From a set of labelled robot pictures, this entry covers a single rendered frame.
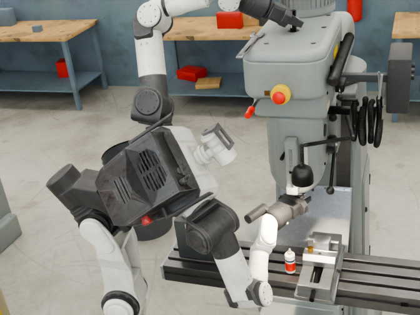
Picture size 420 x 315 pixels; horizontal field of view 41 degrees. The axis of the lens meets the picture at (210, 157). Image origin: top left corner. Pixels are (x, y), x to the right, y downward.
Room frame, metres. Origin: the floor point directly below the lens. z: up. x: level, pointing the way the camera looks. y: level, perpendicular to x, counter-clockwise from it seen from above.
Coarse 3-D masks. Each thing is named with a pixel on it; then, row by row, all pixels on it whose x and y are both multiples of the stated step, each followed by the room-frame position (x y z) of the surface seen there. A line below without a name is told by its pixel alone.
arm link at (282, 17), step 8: (264, 0) 1.75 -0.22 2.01; (272, 0) 1.77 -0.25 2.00; (256, 8) 1.74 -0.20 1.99; (264, 8) 1.74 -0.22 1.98; (272, 8) 1.74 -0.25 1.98; (280, 8) 1.75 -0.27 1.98; (288, 8) 1.78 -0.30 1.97; (256, 16) 1.75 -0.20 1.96; (264, 16) 1.76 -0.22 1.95; (272, 16) 1.74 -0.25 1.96; (280, 16) 1.74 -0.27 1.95; (288, 16) 1.73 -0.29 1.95; (280, 24) 1.74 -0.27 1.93
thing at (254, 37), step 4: (252, 32) 1.80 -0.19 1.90; (252, 36) 1.75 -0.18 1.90; (256, 36) 1.75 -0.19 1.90; (260, 36) 1.75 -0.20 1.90; (252, 40) 1.71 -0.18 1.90; (256, 40) 1.73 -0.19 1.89; (248, 44) 1.67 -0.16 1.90; (252, 44) 1.68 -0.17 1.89; (244, 48) 1.64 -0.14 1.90; (248, 48) 1.64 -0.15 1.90; (240, 52) 1.60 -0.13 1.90; (244, 52) 1.60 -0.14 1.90; (236, 56) 1.57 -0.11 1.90; (240, 56) 1.57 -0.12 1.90
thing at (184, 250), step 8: (184, 216) 1.94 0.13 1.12; (176, 224) 1.93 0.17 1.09; (184, 224) 1.92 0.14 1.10; (176, 232) 1.94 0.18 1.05; (184, 232) 1.92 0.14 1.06; (184, 240) 1.93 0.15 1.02; (184, 248) 1.93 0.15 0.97; (184, 256) 1.93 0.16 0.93; (192, 256) 1.92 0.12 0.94; (200, 256) 1.90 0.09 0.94; (208, 256) 1.89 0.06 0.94
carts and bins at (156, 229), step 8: (120, 144) 3.78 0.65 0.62; (128, 144) 3.80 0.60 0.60; (104, 152) 3.66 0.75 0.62; (112, 152) 3.72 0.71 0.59; (104, 160) 3.62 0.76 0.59; (152, 224) 3.39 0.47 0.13; (160, 224) 3.42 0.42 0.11; (168, 224) 3.48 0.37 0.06; (136, 232) 3.40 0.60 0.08; (144, 232) 3.39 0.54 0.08; (152, 232) 3.39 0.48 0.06; (160, 232) 3.42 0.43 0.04; (144, 240) 3.39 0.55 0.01
